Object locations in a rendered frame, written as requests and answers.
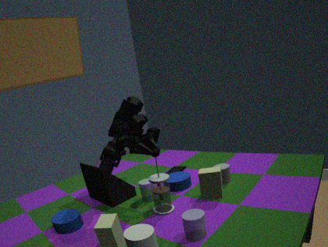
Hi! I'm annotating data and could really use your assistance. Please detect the blue short cylinder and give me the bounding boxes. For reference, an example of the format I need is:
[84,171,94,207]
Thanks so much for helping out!
[51,209,84,234]
[169,171,191,192]

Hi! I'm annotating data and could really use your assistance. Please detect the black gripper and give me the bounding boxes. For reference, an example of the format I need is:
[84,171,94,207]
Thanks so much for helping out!
[115,124,160,156]

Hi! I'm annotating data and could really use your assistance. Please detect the olive green block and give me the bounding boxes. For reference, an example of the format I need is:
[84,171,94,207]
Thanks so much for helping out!
[94,213,126,247]
[198,166,223,200]

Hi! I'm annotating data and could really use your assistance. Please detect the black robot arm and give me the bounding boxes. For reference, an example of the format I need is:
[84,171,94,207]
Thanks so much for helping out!
[99,96,148,173]

